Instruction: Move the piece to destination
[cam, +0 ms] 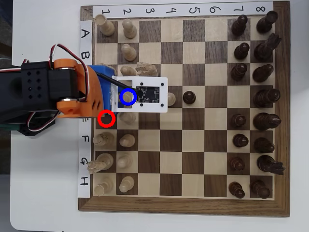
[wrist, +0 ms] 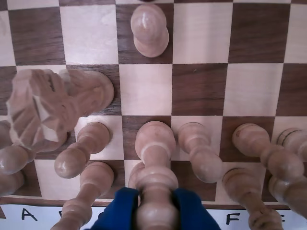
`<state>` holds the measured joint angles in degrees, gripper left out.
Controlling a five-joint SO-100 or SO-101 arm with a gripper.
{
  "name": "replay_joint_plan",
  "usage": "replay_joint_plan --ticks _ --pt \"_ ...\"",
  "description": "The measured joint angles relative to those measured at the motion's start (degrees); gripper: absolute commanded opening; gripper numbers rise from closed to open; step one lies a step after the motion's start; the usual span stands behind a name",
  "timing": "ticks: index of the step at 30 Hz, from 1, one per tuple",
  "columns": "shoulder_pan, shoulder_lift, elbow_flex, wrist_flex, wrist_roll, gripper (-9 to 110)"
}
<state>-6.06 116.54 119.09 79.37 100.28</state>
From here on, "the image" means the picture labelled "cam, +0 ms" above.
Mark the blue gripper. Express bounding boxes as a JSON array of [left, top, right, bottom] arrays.
[[88, 64, 118, 116]]

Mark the light wooden king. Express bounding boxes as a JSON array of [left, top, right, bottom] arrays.
[[118, 89, 136, 107]]

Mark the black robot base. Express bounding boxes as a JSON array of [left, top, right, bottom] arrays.
[[18, 118, 56, 138]]

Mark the light wooden knight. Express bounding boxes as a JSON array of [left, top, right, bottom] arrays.
[[86, 152, 114, 174], [135, 62, 159, 78]]

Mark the white letter label strip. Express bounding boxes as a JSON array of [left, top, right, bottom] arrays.
[[77, 20, 94, 198]]

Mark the light wooden rook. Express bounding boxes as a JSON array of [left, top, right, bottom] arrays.
[[94, 14, 115, 37], [94, 177, 114, 196]]

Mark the dark wooden pawn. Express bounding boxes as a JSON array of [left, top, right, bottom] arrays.
[[233, 42, 251, 61], [228, 156, 245, 171], [230, 63, 248, 81], [231, 14, 249, 36], [232, 133, 249, 148], [183, 90, 197, 105], [230, 113, 247, 129], [228, 181, 246, 200]]

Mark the white number label strip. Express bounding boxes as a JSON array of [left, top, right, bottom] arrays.
[[92, 1, 274, 18]]

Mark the wooden chessboard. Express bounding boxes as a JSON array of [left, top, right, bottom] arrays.
[[78, 0, 291, 218]]

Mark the dark wooden bishop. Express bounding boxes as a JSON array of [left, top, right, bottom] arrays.
[[252, 64, 275, 83], [253, 137, 275, 153]]

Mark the dark wooden queen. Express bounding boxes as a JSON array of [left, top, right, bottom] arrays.
[[253, 88, 281, 108]]

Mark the dark wooden king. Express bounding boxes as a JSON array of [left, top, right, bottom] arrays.
[[253, 112, 282, 131]]

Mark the dark wooden knight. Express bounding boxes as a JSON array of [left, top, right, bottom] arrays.
[[256, 154, 286, 175], [253, 32, 282, 62]]

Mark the dark wooden rook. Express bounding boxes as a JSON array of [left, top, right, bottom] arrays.
[[249, 179, 271, 200], [255, 10, 279, 34]]

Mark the black camera cable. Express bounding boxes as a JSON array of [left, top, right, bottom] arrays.
[[95, 71, 145, 97]]

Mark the red white black servo wire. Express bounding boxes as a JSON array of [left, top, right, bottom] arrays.
[[27, 110, 62, 133], [49, 43, 95, 103]]

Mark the white camera mount with board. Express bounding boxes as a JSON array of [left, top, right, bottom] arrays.
[[111, 76, 169, 114]]

